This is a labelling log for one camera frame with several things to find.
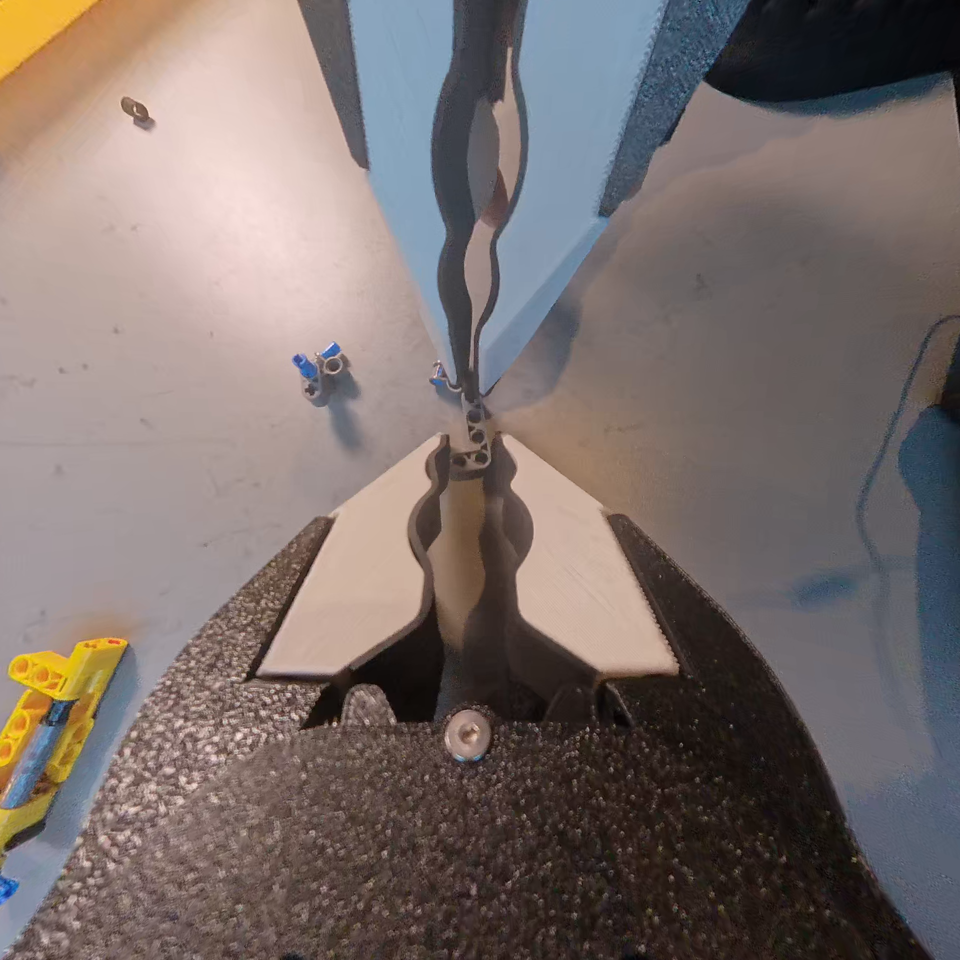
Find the thin grey cable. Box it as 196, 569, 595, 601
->
855, 313, 960, 714

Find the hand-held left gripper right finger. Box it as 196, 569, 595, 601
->
491, 433, 682, 702

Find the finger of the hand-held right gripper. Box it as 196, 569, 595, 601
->
474, 0, 667, 397
346, 0, 483, 402

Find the yellow toy brick assembly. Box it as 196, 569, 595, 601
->
0, 637, 130, 901

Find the grey angled toy beam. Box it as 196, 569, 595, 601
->
450, 397, 498, 481

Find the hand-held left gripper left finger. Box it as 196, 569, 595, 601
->
256, 433, 456, 725

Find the yellow plastic bin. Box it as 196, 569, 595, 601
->
0, 0, 100, 80

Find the grey connector with two blue pins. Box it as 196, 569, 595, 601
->
291, 341, 352, 406

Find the person's right hand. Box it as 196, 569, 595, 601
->
480, 168, 513, 228

